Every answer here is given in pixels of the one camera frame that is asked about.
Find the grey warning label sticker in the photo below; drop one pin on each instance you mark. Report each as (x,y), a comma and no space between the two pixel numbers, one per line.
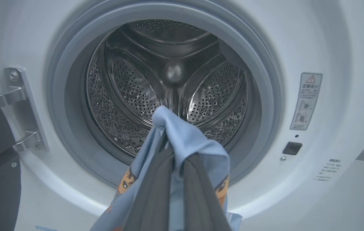
(307,102)

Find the steel washing drum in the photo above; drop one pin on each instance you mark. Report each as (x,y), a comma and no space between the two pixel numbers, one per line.
(130,86)

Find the metal door hinge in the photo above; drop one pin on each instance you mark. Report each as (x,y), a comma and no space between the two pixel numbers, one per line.
(21,93)

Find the blue cartoon print garment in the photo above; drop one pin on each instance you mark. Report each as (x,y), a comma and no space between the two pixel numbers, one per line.
(185,134)

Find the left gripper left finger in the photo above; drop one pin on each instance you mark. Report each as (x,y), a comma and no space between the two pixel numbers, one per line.
(151,192)

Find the white Hisense washing machine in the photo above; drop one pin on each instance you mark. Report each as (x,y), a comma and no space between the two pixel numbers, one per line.
(329,38)

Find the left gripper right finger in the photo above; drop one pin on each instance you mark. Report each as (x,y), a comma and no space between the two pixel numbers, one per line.
(201,192)

